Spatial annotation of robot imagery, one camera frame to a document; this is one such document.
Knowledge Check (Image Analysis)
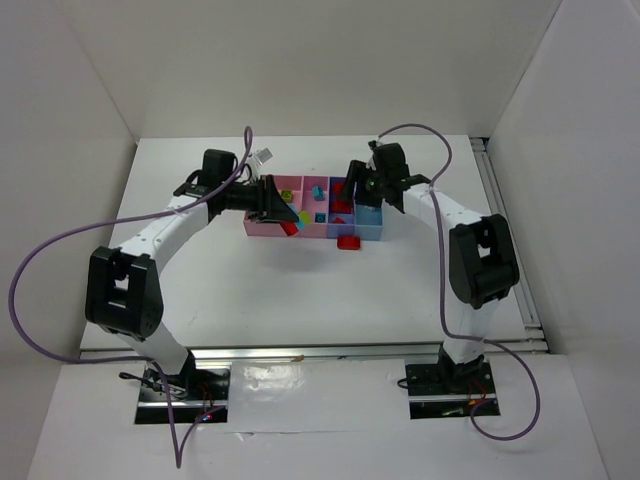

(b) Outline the curved red lego brick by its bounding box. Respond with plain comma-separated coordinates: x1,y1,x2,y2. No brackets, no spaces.
332,182,351,198

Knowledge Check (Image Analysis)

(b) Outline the multicolour lego stack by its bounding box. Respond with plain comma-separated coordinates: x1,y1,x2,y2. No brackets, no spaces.
280,210,311,237

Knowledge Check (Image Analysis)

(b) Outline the small cyan lego brick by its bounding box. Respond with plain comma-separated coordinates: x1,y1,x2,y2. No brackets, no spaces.
312,186,325,201

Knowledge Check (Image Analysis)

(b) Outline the wide red lego brick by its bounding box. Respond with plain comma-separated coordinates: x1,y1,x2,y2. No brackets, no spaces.
336,235,361,251

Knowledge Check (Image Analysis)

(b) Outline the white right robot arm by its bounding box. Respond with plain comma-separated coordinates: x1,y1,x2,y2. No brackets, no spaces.
339,141,520,393

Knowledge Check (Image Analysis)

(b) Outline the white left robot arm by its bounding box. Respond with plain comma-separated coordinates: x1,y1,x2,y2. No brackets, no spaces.
85,149,299,398

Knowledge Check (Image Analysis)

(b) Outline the large pink container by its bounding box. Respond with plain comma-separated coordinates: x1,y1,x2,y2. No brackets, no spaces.
243,175,306,237

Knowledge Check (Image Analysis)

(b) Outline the narrow pink container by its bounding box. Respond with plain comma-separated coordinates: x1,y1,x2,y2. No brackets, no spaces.
299,176,329,238

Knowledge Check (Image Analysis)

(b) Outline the dark blue container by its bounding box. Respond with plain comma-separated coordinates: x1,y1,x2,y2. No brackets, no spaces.
327,177,355,239

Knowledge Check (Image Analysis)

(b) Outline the light blue container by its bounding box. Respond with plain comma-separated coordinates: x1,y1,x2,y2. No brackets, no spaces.
355,204,384,241

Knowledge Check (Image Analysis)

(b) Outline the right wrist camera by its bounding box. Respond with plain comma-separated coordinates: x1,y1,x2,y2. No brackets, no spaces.
367,139,382,171

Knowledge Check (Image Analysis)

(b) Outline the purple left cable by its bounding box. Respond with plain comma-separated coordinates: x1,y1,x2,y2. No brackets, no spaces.
7,125,254,469

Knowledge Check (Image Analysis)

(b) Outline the aluminium front rail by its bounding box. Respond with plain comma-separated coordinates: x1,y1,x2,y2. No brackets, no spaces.
81,339,549,361

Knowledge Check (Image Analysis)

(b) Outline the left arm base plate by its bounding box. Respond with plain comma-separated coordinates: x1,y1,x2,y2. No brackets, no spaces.
134,366,231,425

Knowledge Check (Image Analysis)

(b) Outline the aluminium side rail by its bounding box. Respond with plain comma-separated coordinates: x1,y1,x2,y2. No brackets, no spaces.
469,135,544,341

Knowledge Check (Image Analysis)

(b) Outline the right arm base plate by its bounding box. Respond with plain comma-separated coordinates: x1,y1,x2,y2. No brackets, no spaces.
397,362,500,420

